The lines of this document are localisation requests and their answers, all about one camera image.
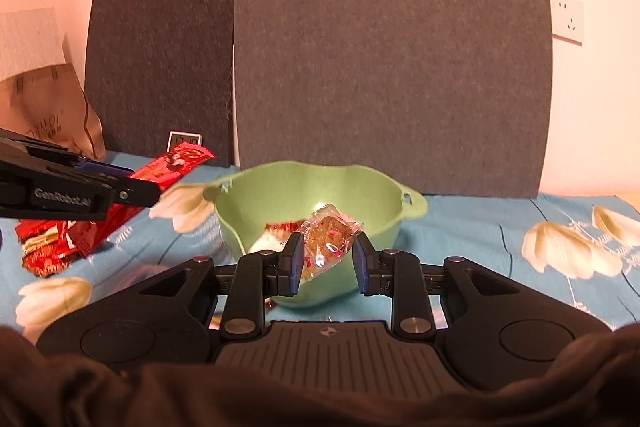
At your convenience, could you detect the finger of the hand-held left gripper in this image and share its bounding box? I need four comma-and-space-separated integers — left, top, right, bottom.
100, 178, 163, 208
75, 161, 135, 180

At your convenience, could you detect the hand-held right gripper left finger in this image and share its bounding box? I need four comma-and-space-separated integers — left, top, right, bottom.
136, 231, 306, 342

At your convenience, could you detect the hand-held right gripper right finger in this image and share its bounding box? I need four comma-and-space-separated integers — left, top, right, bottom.
351, 231, 523, 337

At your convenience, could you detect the red stick packet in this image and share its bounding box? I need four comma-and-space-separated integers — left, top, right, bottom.
66, 143, 216, 258

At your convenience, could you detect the white stick packet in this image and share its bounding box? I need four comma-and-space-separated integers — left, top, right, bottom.
248, 229, 283, 254

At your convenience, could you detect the amber candy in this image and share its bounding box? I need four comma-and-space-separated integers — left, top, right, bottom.
301, 203, 366, 283

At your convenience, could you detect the green plastic bowl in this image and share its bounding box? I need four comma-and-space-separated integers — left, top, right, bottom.
202, 161, 429, 308

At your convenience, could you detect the red and white packet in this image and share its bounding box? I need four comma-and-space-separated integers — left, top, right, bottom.
14, 218, 73, 253

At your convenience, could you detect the red lace pattern packet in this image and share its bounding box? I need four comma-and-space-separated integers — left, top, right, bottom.
21, 239, 81, 279

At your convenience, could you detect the brown paper bag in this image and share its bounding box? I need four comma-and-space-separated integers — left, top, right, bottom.
0, 64, 107, 162

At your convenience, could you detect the blue floral tablecloth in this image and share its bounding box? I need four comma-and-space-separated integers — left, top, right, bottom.
0, 149, 640, 348

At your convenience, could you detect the grey felt panel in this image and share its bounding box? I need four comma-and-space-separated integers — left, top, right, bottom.
234, 0, 553, 200
85, 0, 241, 168

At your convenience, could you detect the white wall socket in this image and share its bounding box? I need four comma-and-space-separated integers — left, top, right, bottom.
549, 0, 586, 45
166, 131, 204, 158

